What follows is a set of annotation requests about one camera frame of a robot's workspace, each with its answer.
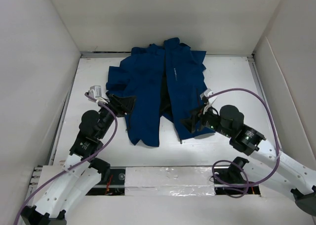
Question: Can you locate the silver aluminium rail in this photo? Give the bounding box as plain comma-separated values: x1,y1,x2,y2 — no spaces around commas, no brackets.
247,55,268,105

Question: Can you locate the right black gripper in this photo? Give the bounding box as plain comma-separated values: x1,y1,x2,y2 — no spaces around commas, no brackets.
178,103,233,138

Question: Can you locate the purple cable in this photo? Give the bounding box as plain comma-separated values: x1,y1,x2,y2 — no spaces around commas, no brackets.
12,92,118,225
207,88,282,194

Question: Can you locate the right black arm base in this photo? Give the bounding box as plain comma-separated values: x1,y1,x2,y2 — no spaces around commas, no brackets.
209,157,260,198

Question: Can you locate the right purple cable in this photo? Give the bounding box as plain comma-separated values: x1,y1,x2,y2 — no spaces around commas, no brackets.
207,88,282,194

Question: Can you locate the blue zip-up jacket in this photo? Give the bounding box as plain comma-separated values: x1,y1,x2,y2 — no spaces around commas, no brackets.
106,38,213,147

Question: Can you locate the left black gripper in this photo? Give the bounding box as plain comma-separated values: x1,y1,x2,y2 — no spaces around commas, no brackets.
97,94,136,139

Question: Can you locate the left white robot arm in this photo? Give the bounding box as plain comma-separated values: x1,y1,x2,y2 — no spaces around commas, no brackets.
20,91,136,225

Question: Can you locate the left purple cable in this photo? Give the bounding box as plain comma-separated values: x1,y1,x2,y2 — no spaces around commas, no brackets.
12,92,118,225

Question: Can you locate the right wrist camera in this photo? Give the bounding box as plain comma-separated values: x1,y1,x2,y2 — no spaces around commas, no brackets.
200,89,217,105

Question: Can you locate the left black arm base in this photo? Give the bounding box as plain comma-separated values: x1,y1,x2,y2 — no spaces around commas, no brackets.
87,158,125,196

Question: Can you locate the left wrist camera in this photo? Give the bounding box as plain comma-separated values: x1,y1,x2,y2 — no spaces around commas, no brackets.
88,86,102,99

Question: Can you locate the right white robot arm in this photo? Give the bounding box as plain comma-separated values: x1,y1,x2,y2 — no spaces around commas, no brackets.
181,105,316,216

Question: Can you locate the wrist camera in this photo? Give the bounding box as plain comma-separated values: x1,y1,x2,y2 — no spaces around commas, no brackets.
200,89,217,105
88,86,102,99

